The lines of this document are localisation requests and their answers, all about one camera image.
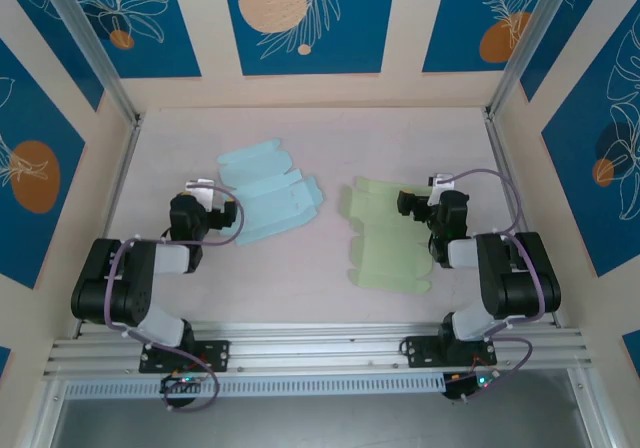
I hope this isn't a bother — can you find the slotted grey cable duct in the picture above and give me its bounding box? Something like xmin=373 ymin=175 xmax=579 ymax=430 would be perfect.
xmin=64 ymin=372 xmax=447 ymax=400

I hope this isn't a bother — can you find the aluminium table side rail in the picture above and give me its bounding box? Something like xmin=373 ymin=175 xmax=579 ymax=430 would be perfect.
xmin=73 ymin=115 xmax=144 ymax=339
xmin=483 ymin=107 xmax=560 ymax=328

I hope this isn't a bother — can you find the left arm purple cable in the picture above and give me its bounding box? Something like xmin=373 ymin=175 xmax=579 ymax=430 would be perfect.
xmin=102 ymin=187 xmax=246 ymax=414

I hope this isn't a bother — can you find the aluminium mounting rail frame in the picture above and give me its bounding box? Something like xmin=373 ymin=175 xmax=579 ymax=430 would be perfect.
xmin=42 ymin=321 xmax=596 ymax=380

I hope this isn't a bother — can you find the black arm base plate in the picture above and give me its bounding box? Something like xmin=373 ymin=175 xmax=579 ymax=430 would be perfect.
xmin=138 ymin=340 xmax=232 ymax=374
xmin=402 ymin=335 xmax=497 ymax=369

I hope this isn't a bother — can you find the grey metal sheet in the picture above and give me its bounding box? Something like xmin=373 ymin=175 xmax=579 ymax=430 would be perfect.
xmin=49 ymin=396 xmax=591 ymax=448

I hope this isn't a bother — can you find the aluminium lower frame profile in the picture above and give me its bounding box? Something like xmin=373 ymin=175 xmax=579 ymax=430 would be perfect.
xmin=567 ymin=367 xmax=619 ymax=448
xmin=19 ymin=378 xmax=69 ymax=448

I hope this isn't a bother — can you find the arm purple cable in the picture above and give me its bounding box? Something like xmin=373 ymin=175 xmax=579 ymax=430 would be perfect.
xmin=434 ymin=167 xmax=546 ymax=402
xmin=102 ymin=187 xmax=246 ymax=414

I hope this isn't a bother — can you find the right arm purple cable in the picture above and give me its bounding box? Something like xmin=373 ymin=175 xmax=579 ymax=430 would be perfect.
xmin=434 ymin=167 xmax=546 ymax=402

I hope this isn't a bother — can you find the light blue paper box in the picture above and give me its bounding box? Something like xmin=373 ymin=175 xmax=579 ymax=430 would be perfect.
xmin=215 ymin=139 xmax=326 ymax=248

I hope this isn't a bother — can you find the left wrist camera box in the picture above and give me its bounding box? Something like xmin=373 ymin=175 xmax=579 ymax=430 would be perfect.
xmin=184 ymin=180 xmax=216 ymax=213

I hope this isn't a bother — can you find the small circuit board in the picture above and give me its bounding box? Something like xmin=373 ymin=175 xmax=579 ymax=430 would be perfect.
xmin=159 ymin=373 xmax=207 ymax=397
xmin=443 ymin=371 xmax=502 ymax=402

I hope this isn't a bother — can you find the aluminium corner post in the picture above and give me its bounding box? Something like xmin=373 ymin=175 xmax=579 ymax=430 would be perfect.
xmin=487 ymin=0 xmax=601 ymax=119
xmin=34 ymin=0 xmax=144 ymax=129

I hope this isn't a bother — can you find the light green paper box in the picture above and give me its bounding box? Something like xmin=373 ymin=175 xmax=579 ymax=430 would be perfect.
xmin=337 ymin=175 xmax=435 ymax=297

